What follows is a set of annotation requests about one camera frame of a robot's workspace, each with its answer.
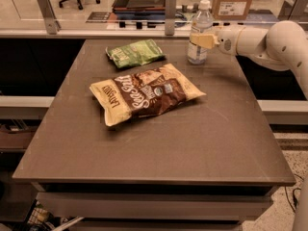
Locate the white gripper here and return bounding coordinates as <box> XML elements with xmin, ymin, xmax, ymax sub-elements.
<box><xmin>190</xmin><ymin>25</ymin><xmax>245</xmax><ymax>56</ymax></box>

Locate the clear blue plastic water bottle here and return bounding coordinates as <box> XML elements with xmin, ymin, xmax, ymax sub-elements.
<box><xmin>188</xmin><ymin>0</ymin><xmax>213</xmax><ymax>64</ymax></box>

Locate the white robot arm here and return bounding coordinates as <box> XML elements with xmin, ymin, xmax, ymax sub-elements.
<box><xmin>190</xmin><ymin>20</ymin><xmax>308</xmax><ymax>231</ymax></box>

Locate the cardboard box with label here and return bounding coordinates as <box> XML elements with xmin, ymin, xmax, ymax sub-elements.
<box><xmin>212</xmin><ymin>0</ymin><xmax>252</xmax><ymax>20</ymax></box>

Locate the brown sea salt chip bag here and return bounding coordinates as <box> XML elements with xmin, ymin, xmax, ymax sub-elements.
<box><xmin>90</xmin><ymin>64</ymin><xmax>204</xmax><ymax>126</ymax></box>

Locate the green snack bag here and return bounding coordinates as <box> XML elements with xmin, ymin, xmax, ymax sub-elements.
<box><xmin>106</xmin><ymin>39</ymin><xmax>164</xmax><ymax>68</ymax></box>

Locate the dark tray on stand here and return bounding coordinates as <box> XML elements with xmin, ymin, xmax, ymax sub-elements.
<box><xmin>111</xmin><ymin>0</ymin><xmax>174</xmax><ymax>15</ymax></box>

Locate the middle metal bracket post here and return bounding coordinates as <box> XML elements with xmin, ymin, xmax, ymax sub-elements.
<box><xmin>165</xmin><ymin>0</ymin><xmax>176</xmax><ymax>36</ymax></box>

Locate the metal bracket post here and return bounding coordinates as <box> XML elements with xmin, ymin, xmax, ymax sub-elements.
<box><xmin>165</xmin><ymin>0</ymin><xmax>176</xmax><ymax>36</ymax></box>
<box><xmin>278</xmin><ymin>0</ymin><xmax>308</xmax><ymax>23</ymax></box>
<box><xmin>37</xmin><ymin>0</ymin><xmax>60</xmax><ymax>35</ymax></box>

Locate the right metal bracket post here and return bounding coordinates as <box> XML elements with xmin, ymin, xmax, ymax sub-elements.
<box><xmin>278</xmin><ymin>0</ymin><xmax>308</xmax><ymax>23</ymax></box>

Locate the left metal bracket post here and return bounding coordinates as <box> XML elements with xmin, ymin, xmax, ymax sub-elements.
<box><xmin>37</xmin><ymin>0</ymin><xmax>60</xmax><ymax>35</ymax></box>

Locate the black power adapter with cable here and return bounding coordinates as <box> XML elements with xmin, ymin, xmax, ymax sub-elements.
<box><xmin>284</xmin><ymin>173</ymin><xmax>304</xmax><ymax>212</ymax></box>

